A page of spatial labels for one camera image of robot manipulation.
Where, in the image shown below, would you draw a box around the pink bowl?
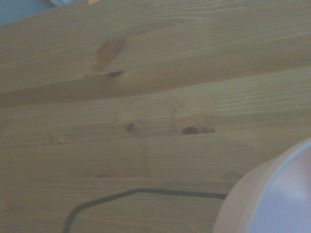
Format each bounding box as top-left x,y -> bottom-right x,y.
212,136 -> 311,233

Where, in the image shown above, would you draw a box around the black wire plate rack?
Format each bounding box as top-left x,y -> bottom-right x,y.
63,187 -> 228,233

